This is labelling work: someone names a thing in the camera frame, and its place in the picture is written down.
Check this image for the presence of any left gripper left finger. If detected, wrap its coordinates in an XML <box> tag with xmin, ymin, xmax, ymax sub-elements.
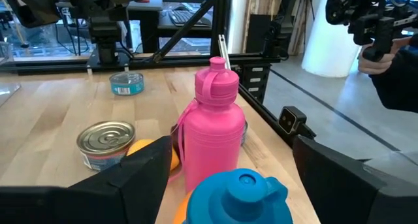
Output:
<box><xmin>70</xmin><ymin>135</ymin><xmax>173</xmax><ymax>224</ymax></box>

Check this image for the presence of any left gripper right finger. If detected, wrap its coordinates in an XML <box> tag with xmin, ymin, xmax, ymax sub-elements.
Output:
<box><xmin>292</xmin><ymin>134</ymin><xmax>387</xmax><ymax>224</ymax></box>

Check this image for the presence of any gold top tin can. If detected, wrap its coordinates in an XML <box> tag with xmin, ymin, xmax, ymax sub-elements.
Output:
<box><xmin>76</xmin><ymin>120</ymin><xmax>137</xmax><ymax>172</ymax></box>

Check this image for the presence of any person's forearm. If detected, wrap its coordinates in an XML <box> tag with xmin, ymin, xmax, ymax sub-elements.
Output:
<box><xmin>369</xmin><ymin>33</ymin><xmax>418</xmax><ymax>114</ymax></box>

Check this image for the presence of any yellow toy lemon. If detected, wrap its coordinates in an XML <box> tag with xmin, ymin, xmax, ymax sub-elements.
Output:
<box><xmin>126</xmin><ymin>138</ymin><xmax>181</xmax><ymax>172</ymax></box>

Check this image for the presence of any smooth orange toy fruit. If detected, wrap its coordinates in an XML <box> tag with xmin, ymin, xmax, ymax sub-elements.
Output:
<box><xmin>172</xmin><ymin>190</ymin><xmax>194</xmax><ymax>224</ymax></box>

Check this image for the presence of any pink plastic bottle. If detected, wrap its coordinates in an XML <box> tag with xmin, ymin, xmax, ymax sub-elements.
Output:
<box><xmin>167</xmin><ymin>56</ymin><xmax>246</xmax><ymax>194</ymax></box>

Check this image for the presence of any teal label tin can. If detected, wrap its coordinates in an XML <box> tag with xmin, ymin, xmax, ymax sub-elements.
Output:
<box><xmin>108</xmin><ymin>71</ymin><xmax>145</xmax><ymax>97</ymax></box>

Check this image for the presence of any blue label tuna can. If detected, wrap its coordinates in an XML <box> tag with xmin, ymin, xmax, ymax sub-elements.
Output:
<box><xmin>240</xmin><ymin>120</ymin><xmax>249</xmax><ymax>146</ymax></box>

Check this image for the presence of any black drawer unit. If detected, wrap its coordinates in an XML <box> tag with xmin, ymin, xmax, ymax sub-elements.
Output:
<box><xmin>240</xmin><ymin>63</ymin><xmax>272</xmax><ymax>104</ymax></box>

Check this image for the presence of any person's hand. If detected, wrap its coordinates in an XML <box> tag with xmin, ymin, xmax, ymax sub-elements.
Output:
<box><xmin>357</xmin><ymin>36</ymin><xmax>413</xmax><ymax>76</ymax></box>

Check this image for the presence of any white round column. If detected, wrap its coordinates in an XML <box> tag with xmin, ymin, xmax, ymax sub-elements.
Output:
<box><xmin>300</xmin><ymin>0</ymin><xmax>364</xmax><ymax>78</ymax></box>

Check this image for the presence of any black computer keyboard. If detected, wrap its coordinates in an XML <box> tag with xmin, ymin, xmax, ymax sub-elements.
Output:
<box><xmin>168</xmin><ymin>8</ymin><xmax>212</xmax><ymax>28</ymax></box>

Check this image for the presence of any grey desk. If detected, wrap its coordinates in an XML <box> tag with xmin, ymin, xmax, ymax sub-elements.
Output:
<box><xmin>126</xmin><ymin>0</ymin><xmax>164</xmax><ymax>54</ymax></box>

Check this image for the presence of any wooden board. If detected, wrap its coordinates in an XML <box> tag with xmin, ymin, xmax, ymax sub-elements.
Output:
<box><xmin>243</xmin><ymin>0</ymin><xmax>284</xmax><ymax>54</ymax></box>

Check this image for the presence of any black table-level camera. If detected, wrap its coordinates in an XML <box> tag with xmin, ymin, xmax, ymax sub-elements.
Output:
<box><xmin>277</xmin><ymin>105</ymin><xmax>317</xmax><ymax>140</ymax></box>

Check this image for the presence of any silver metal bracket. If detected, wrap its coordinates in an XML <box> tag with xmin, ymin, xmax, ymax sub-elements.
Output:
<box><xmin>217</xmin><ymin>33</ymin><xmax>232</xmax><ymax>71</ymax></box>

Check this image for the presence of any black aluminium table frame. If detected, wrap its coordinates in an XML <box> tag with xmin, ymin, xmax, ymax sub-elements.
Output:
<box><xmin>0</xmin><ymin>0</ymin><xmax>319</xmax><ymax>150</ymax></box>

